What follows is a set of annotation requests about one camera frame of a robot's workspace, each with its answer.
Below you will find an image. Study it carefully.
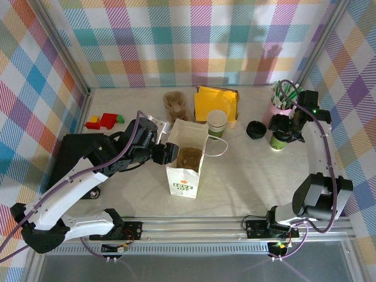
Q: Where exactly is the plaid fabric backdrop panel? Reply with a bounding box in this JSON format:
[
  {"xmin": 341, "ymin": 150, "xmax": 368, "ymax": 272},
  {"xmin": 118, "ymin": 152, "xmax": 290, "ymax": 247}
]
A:
[
  {"xmin": 38, "ymin": 0, "xmax": 338, "ymax": 89},
  {"xmin": 299, "ymin": 0, "xmax": 376, "ymax": 236},
  {"xmin": 0, "ymin": 0, "xmax": 89, "ymax": 236}
]

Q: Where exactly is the aluminium mounting rail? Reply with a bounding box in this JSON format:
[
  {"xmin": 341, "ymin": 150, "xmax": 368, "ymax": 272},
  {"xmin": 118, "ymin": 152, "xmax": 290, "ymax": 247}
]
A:
[{"xmin": 75, "ymin": 216, "xmax": 353, "ymax": 243}]

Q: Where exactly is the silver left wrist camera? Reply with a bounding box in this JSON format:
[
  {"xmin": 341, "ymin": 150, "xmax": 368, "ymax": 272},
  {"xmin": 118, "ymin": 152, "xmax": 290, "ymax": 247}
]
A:
[{"xmin": 146, "ymin": 114, "xmax": 172, "ymax": 136}]

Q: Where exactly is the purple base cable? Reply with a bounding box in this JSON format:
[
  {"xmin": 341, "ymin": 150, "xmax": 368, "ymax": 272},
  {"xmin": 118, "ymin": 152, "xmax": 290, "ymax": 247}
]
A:
[
  {"xmin": 80, "ymin": 237, "xmax": 108, "ymax": 261},
  {"xmin": 270, "ymin": 220, "xmax": 309, "ymax": 261}
]

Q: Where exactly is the aluminium frame post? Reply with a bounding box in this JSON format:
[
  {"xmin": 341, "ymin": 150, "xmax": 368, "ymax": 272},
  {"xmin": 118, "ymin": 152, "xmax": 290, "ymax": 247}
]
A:
[
  {"xmin": 295, "ymin": 0, "xmax": 352, "ymax": 89},
  {"xmin": 33, "ymin": 0, "xmax": 92, "ymax": 98}
]

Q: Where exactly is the red L-shaped toy block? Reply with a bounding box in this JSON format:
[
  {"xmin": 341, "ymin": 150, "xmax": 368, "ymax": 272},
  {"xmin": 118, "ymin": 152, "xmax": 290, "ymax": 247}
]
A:
[{"xmin": 99, "ymin": 113, "xmax": 119, "ymax": 130}]

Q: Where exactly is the small controller board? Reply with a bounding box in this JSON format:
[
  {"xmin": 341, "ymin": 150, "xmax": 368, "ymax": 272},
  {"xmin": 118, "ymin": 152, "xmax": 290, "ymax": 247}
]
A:
[
  {"xmin": 101, "ymin": 242, "xmax": 130, "ymax": 255},
  {"xmin": 268, "ymin": 240, "xmax": 291, "ymax": 250}
]

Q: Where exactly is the pink straw holder cup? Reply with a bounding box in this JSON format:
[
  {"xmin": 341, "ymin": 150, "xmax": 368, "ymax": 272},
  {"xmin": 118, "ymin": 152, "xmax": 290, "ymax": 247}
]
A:
[{"xmin": 269, "ymin": 98, "xmax": 294, "ymax": 118}]

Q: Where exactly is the perforated metal cable tray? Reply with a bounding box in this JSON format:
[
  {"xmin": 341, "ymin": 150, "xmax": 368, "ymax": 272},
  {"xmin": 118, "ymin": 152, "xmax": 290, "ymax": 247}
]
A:
[{"xmin": 35, "ymin": 242, "xmax": 358, "ymax": 256}]

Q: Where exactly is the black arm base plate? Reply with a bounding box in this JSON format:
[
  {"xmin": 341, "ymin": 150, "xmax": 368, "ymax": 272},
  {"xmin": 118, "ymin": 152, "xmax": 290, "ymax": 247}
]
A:
[
  {"xmin": 122, "ymin": 220, "xmax": 144, "ymax": 241},
  {"xmin": 245, "ymin": 219, "xmax": 300, "ymax": 239}
]

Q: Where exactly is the grey metal shelf panel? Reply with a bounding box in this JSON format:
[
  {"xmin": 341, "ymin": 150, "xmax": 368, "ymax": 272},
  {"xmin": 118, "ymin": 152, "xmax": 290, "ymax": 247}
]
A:
[{"xmin": 29, "ymin": 254, "xmax": 356, "ymax": 282}]

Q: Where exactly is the white paper takeout bag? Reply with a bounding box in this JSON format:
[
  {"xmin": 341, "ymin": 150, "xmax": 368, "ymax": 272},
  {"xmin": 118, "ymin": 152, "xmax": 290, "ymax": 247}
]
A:
[{"xmin": 165, "ymin": 119, "xmax": 229, "ymax": 200}]

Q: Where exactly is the yellow paper napkin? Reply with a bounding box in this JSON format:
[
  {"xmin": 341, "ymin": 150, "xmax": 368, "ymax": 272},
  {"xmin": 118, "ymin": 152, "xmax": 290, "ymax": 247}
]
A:
[
  {"xmin": 197, "ymin": 85, "xmax": 238, "ymax": 95},
  {"xmin": 194, "ymin": 89, "xmax": 238, "ymax": 123}
]

